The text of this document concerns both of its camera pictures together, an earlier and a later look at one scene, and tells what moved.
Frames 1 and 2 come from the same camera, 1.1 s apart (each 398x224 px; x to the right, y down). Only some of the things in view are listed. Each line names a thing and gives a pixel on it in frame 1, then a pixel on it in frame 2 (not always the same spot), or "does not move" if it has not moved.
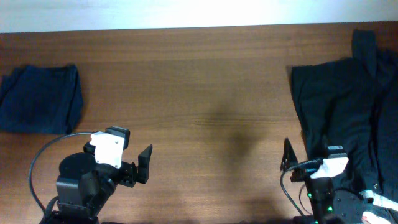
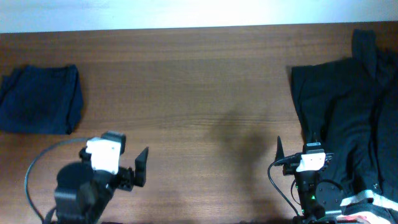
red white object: (372, 219) does not move
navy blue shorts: (41, 99) does not move
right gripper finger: (289, 157) -> (279, 150)
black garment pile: (351, 104) does not move
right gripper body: (301, 175) -> (290, 168)
